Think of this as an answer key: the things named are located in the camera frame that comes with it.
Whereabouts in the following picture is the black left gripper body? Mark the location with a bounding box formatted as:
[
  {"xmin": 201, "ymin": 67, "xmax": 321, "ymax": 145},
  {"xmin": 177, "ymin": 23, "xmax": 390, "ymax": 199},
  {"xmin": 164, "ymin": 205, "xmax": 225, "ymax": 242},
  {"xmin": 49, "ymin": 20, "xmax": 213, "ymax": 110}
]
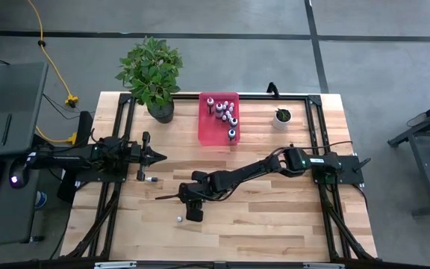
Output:
[{"xmin": 130, "ymin": 131, "xmax": 152, "ymax": 182}]

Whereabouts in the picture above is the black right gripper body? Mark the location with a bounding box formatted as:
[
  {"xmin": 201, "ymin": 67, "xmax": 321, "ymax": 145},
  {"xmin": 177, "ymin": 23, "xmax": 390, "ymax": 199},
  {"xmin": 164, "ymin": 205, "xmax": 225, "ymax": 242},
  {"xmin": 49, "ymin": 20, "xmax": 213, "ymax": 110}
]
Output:
[{"xmin": 178, "ymin": 170, "xmax": 211, "ymax": 223}]

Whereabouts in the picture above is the pink translucent plastic bin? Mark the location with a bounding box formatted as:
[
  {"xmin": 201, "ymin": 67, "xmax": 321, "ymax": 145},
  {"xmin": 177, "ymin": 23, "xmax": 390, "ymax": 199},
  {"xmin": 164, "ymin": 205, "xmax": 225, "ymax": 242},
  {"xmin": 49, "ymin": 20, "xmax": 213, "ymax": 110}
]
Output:
[{"xmin": 197, "ymin": 91, "xmax": 241, "ymax": 146}]

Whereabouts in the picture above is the black upright box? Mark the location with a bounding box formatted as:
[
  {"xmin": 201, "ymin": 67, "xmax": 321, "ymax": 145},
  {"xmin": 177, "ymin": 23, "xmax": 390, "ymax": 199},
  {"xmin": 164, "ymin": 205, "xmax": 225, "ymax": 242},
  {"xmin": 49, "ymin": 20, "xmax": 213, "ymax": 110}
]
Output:
[{"xmin": 75, "ymin": 110, "xmax": 94, "ymax": 147}]

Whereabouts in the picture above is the leafy plant in black pot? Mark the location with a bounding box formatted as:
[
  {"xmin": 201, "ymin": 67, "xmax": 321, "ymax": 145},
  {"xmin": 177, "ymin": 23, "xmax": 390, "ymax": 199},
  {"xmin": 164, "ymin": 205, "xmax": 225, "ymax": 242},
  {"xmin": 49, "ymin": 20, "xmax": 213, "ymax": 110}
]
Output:
[{"xmin": 114, "ymin": 35, "xmax": 184, "ymax": 124}]

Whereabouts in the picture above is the succulent in white pot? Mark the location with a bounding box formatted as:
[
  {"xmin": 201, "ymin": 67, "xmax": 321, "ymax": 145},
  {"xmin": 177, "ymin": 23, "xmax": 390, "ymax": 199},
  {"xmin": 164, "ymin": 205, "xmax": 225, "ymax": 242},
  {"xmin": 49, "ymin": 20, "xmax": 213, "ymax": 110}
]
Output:
[{"xmin": 272, "ymin": 107, "xmax": 293, "ymax": 131}]

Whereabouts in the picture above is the black computer mouse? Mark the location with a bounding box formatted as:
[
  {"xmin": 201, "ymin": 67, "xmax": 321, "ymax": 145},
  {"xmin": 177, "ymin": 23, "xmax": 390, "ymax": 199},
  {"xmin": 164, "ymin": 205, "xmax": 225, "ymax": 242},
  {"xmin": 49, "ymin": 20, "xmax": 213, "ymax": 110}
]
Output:
[{"xmin": 8, "ymin": 164, "xmax": 31, "ymax": 190}]

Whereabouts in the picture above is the black hook clamp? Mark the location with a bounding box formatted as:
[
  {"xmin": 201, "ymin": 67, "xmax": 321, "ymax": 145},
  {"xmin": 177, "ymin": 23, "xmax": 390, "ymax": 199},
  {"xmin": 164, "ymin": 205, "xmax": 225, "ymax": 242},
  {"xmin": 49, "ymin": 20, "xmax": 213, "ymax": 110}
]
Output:
[{"xmin": 266, "ymin": 81, "xmax": 281, "ymax": 99}]

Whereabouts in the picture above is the black pen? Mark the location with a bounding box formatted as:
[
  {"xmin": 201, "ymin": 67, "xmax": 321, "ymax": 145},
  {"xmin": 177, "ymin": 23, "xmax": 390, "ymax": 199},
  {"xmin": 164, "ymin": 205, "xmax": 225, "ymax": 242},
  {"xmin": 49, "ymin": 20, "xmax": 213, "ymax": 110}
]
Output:
[{"xmin": 1, "ymin": 113, "xmax": 13, "ymax": 146}]

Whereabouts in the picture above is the dark grey desk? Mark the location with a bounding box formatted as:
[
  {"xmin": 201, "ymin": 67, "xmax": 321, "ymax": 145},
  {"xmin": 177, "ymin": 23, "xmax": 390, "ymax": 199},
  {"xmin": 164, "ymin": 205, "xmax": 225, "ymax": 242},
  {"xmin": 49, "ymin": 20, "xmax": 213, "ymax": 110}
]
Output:
[{"xmin": 0, "ymin": 61, "xmax": 50, "ymax": 248}]

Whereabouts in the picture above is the black clamp lever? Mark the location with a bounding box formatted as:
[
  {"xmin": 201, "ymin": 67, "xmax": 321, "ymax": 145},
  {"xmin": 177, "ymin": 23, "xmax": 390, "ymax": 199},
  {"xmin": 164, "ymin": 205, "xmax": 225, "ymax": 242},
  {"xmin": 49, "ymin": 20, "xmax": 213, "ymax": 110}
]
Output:
[{"xmin": 352, "ymin": 157, "xmax": 373, "ymax": 174}]

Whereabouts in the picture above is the black metal stand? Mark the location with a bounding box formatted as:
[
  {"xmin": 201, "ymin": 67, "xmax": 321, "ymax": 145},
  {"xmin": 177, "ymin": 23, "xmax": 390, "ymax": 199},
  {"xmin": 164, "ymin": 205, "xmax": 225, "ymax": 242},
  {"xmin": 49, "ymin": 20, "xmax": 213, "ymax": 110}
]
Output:
[{"xmin": 387, "ymin": 93, "xmax": 430, "ymax": 217}]

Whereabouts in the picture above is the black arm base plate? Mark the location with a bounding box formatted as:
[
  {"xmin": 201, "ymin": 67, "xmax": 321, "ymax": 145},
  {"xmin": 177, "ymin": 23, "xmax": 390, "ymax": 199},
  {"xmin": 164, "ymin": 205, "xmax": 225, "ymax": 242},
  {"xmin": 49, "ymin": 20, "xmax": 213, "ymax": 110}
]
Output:
[
  {"xmin": 62, "ymin": 164, "xmax": 129, "ymax": 185},
  {"xmin": 310, "ymin": 155, "xmax": 366, "ymax": 187}
]

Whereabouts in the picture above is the yellow extension cable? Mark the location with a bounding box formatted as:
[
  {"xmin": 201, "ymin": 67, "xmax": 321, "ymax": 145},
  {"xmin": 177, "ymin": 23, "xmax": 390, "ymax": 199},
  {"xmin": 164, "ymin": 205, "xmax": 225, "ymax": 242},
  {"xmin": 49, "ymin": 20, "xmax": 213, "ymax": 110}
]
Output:
[
  {"xmin": 26, "ymin": 0, "xmax": 80, "ymax": 109},
  {"xmin": 34, "ymin": 126, "xmax": 78, "ymax": 146}
]

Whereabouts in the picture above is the silver metal bracket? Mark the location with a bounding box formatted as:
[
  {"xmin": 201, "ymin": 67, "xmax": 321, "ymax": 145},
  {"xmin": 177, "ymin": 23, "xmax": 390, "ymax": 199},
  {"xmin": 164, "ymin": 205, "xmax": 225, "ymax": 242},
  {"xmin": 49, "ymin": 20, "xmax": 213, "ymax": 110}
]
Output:
[
  {"xmin": 94, "ymin": 261, "xmax": 138, "ymax": 269},
  {"xmin": 303, "ymin": 262, "xmax": 346, "ymax": 269}
]

